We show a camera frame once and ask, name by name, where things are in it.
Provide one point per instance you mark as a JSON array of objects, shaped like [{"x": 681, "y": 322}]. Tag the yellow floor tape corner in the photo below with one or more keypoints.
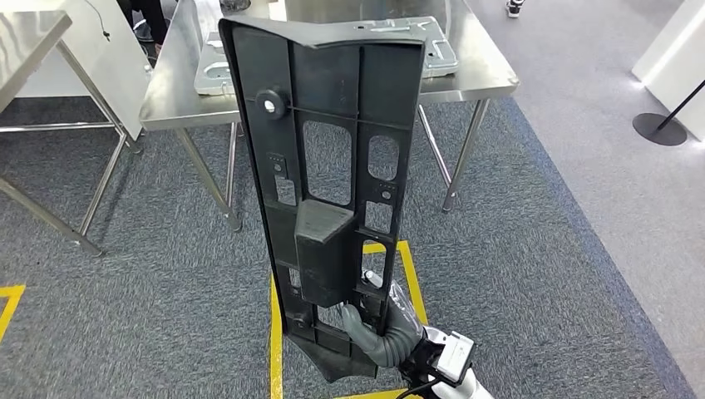
[{"x": 11, "y": 303}]

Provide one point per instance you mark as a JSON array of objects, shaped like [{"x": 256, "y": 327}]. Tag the black plastic panel part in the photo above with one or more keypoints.
[{"x": 325, "y": 259}]

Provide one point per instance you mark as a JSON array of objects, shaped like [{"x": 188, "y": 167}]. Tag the embossed grey metal plate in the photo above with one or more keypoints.
[{"x": 212, "y": 74}]

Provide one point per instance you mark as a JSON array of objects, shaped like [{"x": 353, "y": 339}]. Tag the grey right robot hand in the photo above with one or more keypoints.
[{"x": 405, "y": 308}]

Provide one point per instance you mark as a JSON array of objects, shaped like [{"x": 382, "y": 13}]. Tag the stainless steel table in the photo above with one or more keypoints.
[{"x": 27, "y": 44}]

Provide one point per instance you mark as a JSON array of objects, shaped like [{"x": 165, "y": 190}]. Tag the yellow floor tape square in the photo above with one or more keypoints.
[{"x": 275, "y": 341}]

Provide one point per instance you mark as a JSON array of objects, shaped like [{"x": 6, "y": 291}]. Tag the black stanchion post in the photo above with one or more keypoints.
[{"x": 658, "y": 129}]

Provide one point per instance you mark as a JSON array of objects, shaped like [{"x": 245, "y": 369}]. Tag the stainless steel workbench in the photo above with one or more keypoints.
[{"x": 182, "y": 99}]

